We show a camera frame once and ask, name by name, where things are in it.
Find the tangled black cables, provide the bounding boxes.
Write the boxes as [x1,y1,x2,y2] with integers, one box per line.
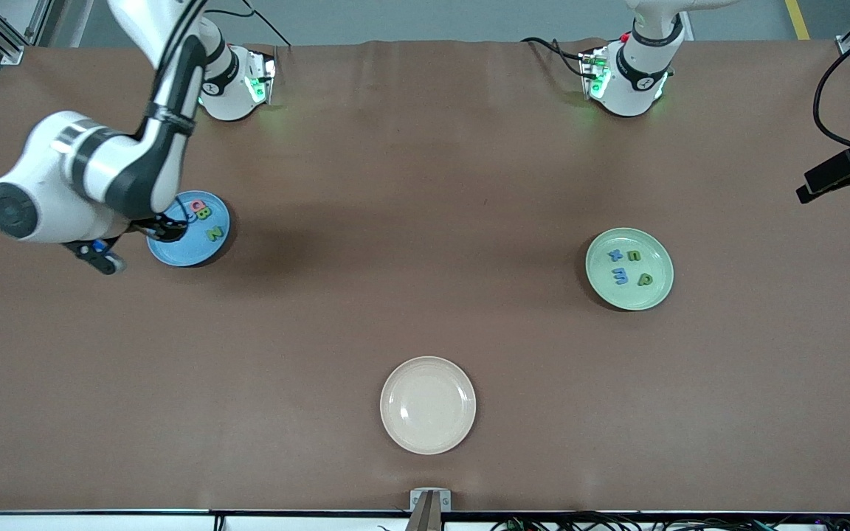
[490,511,850,531]

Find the grey metal bracket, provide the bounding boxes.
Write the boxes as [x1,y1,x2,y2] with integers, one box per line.
[409,488,452,513]

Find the camera mount post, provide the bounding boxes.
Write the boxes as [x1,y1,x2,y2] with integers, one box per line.
[404,493,443,531]

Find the cream plate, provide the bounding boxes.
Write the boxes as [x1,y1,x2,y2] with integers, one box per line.
[379,356,477,456]

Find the black base cable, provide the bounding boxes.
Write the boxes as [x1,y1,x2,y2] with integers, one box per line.
[207,6,294,49]
[519,35,590,79]

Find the blue plate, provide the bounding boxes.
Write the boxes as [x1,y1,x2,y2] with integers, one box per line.
[146,190,232,268]

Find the green plate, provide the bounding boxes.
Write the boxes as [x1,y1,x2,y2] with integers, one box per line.
[584,227,675,311]

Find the brown table mat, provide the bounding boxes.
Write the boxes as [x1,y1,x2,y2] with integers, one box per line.
[0,38,850,515]

